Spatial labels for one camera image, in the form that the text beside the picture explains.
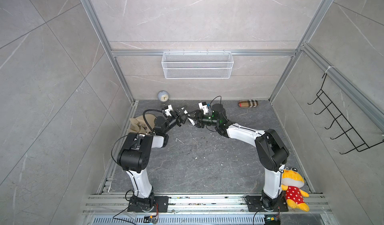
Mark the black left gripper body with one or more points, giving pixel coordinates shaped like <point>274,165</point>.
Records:
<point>172,121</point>

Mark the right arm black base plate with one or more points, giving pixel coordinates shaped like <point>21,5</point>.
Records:
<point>264,203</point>

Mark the yellow plush toy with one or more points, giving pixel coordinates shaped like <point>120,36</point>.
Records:
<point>292,182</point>

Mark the white remote control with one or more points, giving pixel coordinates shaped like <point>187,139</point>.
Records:
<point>192,121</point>

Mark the black wall hook rack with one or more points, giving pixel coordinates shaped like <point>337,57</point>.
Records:
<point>341,121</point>

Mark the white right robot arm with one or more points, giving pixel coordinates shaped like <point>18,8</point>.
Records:
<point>272,152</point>

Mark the small grey desk clock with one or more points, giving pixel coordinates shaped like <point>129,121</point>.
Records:
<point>163,97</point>

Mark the aluminium front rail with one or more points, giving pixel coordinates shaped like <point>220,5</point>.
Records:
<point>211,204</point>

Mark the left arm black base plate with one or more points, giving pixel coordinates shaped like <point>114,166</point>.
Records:
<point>151,204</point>

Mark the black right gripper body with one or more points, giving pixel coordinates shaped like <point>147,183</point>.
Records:
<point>207,120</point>

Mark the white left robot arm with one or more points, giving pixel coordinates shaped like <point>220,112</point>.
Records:
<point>135,154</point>

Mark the beige cap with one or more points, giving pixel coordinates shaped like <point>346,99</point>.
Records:
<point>138,125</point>

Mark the white wire mesh basket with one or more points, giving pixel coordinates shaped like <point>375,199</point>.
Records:
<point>197,65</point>

